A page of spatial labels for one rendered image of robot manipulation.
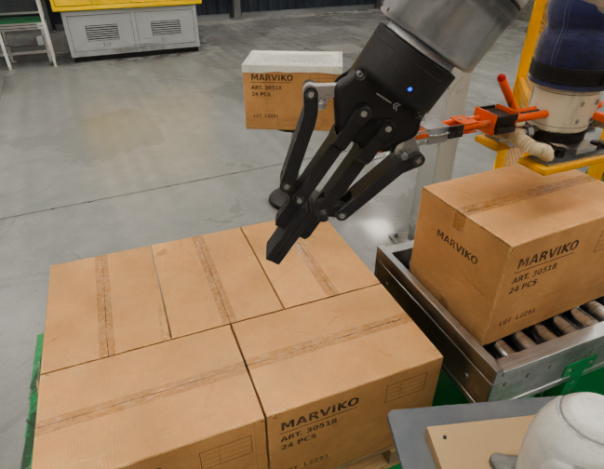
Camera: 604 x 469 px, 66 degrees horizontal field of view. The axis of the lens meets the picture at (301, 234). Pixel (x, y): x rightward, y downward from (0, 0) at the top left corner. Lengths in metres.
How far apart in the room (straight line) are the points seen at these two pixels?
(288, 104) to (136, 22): 5.61
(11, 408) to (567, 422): 2.09
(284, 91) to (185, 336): 1.78
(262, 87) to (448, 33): 2.63
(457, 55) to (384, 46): 0.05
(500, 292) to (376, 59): 1.20
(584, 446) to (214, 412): 0.93
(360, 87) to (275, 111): 2.61
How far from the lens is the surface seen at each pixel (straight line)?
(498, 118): 1.39
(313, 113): 0.40
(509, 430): 1.16
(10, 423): 2.36
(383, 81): 0.38
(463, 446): 1.11
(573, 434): 0.86
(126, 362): 1.61
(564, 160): 1.54
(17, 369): 2.56
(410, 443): 1.12
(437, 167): 2.72
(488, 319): 1.58
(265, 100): 2.99
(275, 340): 1.58
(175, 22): 8.45
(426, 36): 0.37
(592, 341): 1.77
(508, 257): 1.43
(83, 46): 8.33
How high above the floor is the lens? 1.68
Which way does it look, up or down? 33 degrees down
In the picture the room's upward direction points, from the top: straight up
